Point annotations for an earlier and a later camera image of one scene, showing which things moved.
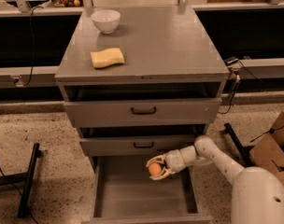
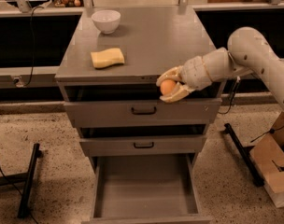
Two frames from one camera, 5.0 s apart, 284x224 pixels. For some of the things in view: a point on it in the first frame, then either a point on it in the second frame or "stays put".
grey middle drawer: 138,142 stays put
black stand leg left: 27,177 stays put
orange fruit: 154,169 -> 167,87
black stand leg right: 243,151 stays put
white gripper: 173,160 -> 194,72
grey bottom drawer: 125,193 stays put
